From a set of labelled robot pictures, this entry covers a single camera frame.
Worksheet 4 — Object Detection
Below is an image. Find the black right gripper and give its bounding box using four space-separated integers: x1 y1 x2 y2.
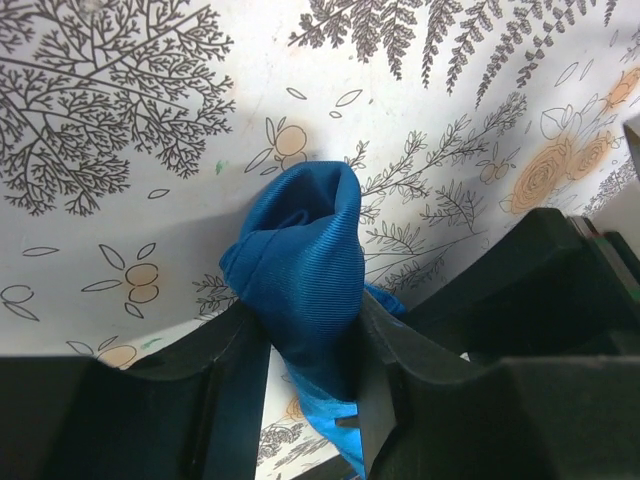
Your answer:
404 208 639 363

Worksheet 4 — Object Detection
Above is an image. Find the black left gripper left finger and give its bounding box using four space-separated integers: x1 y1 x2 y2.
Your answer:
1 303 270 479

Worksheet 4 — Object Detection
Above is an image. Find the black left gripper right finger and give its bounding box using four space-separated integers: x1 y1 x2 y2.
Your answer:
357 295 639 479

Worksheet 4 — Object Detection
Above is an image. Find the blue cloth napkin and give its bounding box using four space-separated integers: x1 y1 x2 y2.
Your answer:
219 161 406 475

